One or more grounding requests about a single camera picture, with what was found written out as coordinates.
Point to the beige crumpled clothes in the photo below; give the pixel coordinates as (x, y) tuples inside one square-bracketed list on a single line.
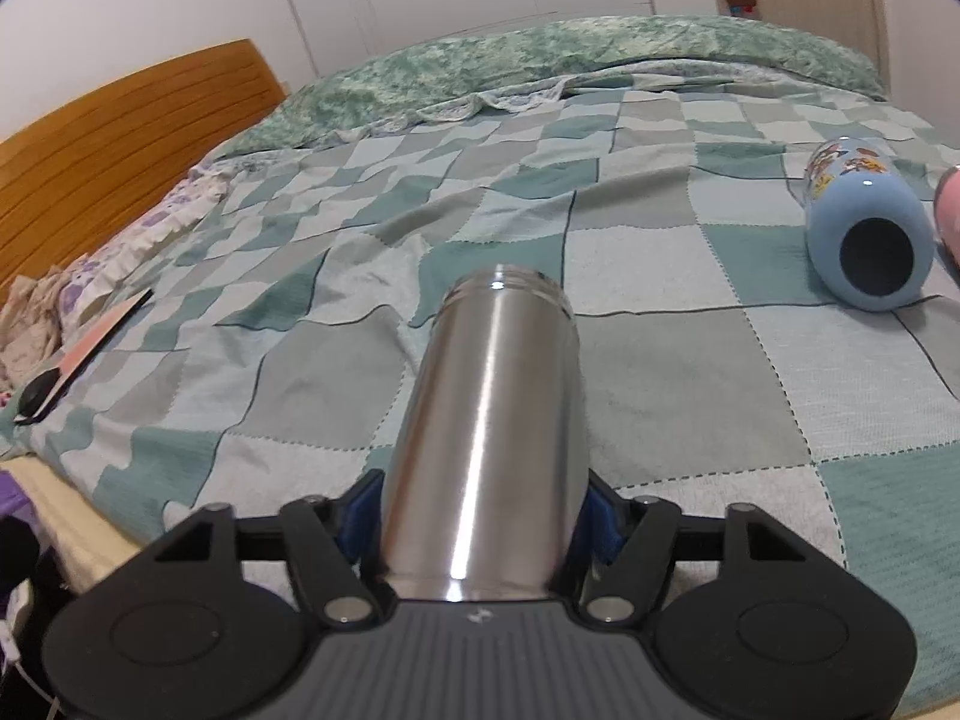
[(30, 323)]

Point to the wooden headboard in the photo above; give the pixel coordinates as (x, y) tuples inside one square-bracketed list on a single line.
[(77, 176)]

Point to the checkered green bed sheet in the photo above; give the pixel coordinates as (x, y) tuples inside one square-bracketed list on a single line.
[(661, 210)]

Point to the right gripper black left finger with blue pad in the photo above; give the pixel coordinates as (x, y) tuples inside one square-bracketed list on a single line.
[(332, 555)]

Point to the green floral duvet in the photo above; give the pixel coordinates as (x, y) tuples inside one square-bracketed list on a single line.
[(453, 78)]

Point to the pink cup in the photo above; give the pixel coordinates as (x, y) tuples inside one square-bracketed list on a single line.
[(947, 212)]

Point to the blue cartoon cup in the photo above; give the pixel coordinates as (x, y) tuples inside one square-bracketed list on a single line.
[(867, 234)]

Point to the stainless steel cup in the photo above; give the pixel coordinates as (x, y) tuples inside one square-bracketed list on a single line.
[(489, 473)]

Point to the purple floral pillow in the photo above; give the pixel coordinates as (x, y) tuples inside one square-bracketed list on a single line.
[(93, 277)]

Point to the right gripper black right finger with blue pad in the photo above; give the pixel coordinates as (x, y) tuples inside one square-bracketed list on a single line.
[(625, 549)]

